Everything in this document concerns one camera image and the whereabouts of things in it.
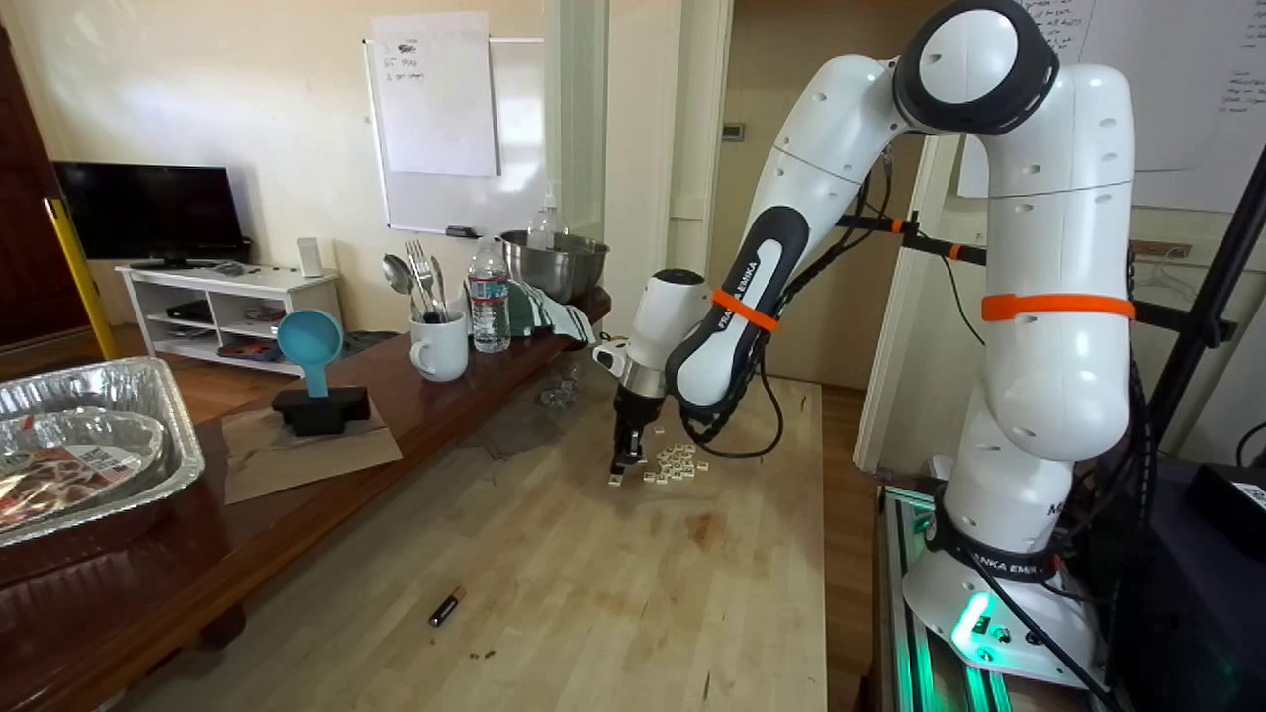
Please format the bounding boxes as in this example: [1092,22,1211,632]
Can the white ceramic mug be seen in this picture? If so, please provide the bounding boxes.
[406,313,472,384]

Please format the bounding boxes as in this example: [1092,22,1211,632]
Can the black marker pen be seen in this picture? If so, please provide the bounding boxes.
[429,590,463,630]

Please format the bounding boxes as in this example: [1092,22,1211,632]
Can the white tv shelf unit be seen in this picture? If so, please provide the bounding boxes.
[119,267,339,376]

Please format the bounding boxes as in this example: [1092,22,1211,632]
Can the aluminium foil tray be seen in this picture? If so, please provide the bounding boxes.
[0,358,204,552]

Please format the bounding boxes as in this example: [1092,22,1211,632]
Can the black equipment case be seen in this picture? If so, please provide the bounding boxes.
[1114,459,1266,712]

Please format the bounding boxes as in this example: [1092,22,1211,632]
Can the brown cardboard sheet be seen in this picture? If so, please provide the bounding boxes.
[222,408,405,503]

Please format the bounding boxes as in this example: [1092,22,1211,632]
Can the stainless steel mixing bowl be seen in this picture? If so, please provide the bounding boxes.
[522,235,607,300]

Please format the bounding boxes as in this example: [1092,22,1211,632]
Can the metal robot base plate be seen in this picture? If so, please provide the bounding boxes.
[903,552,1105,694]

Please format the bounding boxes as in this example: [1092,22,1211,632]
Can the blue measuring scoop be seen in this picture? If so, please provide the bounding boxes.
[276,309,344,401]

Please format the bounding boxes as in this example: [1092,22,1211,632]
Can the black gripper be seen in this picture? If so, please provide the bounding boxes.
[608,390,661,478]

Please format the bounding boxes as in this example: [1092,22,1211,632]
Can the white whiteboard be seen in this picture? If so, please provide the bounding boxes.
[365,36,550,235]

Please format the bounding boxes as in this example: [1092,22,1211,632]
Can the white paper flip chart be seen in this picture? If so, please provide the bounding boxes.
[371,12,499,180]

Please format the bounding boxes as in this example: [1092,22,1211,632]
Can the metal utensils in mug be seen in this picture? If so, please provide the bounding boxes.
[381,241,444,317]

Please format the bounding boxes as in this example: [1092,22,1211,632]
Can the white green cloth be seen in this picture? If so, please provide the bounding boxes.
[509,283,599,345]

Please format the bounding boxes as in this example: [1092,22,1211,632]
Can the clear plastic water bottle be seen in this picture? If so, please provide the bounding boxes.
[468,246,509,353]

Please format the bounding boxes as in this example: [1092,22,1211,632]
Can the dark wooden side table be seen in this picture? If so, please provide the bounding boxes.
[0,337,568,712]

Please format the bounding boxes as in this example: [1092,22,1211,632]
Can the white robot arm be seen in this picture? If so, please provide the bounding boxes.
[599,0,1135,583]

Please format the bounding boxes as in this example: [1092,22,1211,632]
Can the black flat screen television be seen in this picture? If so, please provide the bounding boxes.
[57,163,251,267]

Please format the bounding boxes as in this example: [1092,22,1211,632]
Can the yellow stick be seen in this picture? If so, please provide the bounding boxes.
[45,198,119,362]

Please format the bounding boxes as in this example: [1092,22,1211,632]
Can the black scoop stand block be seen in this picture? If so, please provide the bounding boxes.
[273,390,369,436]

